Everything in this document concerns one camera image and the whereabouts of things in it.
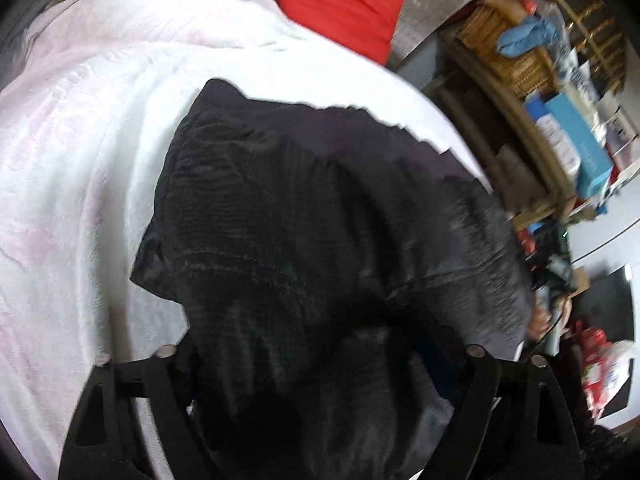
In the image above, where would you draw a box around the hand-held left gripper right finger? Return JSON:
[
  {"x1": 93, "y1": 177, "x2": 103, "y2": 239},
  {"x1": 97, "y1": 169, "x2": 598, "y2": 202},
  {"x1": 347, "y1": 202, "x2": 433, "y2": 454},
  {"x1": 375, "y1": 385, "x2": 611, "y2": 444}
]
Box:
[{"x1": 429, "y1": 345, "x2": 584, "y2": 480}]

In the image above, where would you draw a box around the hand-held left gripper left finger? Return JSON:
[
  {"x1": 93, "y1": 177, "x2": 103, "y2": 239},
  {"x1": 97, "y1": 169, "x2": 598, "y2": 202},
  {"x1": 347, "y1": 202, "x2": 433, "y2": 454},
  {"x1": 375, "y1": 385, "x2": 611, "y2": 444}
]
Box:
[{"x1": 59, "y1": 336, "x2": 217, "y2": 480}]

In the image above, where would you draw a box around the dark navy quilted jacket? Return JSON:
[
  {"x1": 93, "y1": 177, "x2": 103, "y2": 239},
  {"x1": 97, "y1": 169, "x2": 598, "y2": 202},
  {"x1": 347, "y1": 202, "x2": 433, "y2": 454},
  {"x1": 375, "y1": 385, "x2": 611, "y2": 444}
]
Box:
[{"x1": 130, "y1": 78, "x2": 534, "y2": 480}]

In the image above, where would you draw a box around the person's right hand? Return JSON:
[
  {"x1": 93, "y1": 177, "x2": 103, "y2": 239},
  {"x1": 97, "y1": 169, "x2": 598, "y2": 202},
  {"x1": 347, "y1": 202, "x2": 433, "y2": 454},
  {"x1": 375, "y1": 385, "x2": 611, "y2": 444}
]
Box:
[{"x1": 529, "y1": 297, "x2": 574, "y2": 342}]

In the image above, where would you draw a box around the red and white plastic bag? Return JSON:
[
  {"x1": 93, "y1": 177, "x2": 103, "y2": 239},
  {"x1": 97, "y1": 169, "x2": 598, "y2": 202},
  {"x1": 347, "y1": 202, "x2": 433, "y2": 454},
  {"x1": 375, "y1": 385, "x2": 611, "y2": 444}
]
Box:
[{"x1": 580, "y1": 327, "x2": 637, "y2": 422}]

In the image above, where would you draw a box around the light blue cardboard box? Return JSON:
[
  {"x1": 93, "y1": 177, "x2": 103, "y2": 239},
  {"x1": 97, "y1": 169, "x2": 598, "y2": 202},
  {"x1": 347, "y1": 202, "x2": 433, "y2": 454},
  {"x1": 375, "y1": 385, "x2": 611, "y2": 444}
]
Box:
[{"x1": 544, "y1": 92, "x2": 614, "y2": 199}]

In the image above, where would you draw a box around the wooden table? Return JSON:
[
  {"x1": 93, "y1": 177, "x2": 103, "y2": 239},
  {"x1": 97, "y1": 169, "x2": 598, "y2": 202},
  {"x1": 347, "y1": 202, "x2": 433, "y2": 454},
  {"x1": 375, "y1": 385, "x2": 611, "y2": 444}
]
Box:
[{"x1": 437, "y1": 25, "x2": 601, "y2": 229}]

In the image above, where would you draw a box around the wicker basket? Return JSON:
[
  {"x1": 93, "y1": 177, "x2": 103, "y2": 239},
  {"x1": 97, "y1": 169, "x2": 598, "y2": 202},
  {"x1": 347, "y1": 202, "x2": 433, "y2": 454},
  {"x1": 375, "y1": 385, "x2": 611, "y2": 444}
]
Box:
[{"x1": 457, "y1": 2, "x2": 559, "y2": 99}]

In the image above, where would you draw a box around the white bed blanket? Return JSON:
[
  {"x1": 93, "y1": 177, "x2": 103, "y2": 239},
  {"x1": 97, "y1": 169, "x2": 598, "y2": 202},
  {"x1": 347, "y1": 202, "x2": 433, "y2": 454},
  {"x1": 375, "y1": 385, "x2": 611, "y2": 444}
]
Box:
[{"x1": 0, "y1": 0, "x2": 494, "y2": 480}]

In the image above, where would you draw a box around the blue cloth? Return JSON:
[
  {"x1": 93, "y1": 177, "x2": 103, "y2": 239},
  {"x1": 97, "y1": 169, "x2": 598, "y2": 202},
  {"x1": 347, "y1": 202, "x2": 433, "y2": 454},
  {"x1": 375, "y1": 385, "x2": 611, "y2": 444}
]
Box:
[{"x1": 497, "y1": 13, "x2": 564, "y2": 59}]

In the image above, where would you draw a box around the wooden stair railing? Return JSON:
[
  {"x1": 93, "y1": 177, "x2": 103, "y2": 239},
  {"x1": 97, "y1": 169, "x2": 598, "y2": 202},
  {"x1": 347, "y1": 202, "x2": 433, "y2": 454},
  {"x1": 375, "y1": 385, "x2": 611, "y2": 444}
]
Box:
[{"x1": 515, "y1": 0, "x2": 629, "y2": 92}]

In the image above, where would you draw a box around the red pillow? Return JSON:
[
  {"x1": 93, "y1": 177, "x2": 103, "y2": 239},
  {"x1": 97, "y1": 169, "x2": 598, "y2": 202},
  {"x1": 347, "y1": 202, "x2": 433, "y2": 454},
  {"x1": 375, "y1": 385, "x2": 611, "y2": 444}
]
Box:
[{"x1": 274, "y1": 0, "x2": 409, "y2": 66}]

